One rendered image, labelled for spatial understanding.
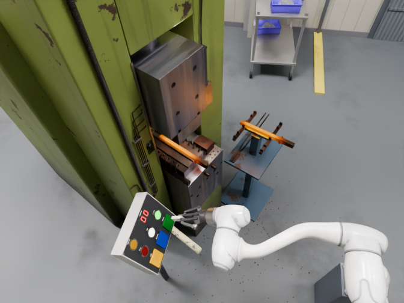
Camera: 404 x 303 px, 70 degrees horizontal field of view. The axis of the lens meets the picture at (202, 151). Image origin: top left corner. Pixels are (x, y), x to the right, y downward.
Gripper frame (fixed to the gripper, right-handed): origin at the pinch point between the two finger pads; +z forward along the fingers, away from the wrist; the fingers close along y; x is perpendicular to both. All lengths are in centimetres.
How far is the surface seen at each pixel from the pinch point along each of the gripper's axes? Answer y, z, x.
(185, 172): 36.4, 12.8, -7.4
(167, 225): -1.8, 10.1, -4.0
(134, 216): -7.2, 11.9, 18.0
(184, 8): 68, -33, 70
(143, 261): -24.6, 10.6, 3.1
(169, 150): 50, 25, 2
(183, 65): 45, -30, 57
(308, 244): 45, -23, -143
